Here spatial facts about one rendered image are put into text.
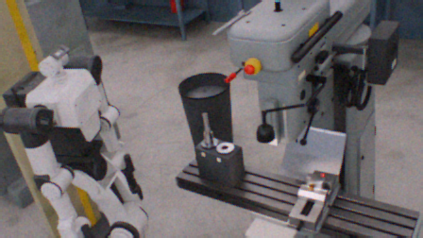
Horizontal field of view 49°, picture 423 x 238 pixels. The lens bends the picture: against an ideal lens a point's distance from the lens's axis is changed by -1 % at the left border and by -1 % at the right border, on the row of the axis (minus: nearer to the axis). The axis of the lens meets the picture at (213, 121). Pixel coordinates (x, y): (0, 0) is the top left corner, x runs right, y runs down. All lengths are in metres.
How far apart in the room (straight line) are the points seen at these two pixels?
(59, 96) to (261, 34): 0.77
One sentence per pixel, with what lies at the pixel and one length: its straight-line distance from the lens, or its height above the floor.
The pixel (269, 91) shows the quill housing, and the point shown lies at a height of 1.58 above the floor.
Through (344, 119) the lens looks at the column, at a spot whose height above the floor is 1.20.
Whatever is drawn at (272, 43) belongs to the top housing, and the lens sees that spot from 1.64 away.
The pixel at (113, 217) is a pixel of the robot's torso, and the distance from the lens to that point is 2.18.
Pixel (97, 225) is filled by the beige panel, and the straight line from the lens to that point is 3.83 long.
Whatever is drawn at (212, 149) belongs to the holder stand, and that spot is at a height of 1.15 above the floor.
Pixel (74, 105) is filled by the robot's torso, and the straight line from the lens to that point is 1.80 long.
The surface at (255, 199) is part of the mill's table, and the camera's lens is 2.30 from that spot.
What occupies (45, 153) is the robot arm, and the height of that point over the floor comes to 1.60.
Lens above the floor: 2.50
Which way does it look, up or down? 32 degrees down
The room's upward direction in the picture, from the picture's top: 9 degrees counter-clockwise
